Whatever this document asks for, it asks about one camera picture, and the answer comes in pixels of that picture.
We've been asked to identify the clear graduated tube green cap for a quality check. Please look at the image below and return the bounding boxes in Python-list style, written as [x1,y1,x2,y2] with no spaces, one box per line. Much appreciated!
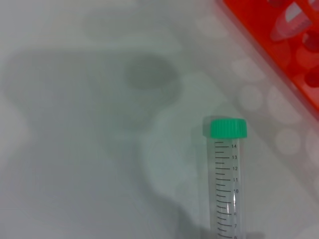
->
[210,119,248,239]
[270,2,314,42]

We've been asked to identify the red plastic test tube rack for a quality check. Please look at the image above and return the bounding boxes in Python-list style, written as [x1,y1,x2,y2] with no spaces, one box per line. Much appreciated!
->
[221,0,319,113]

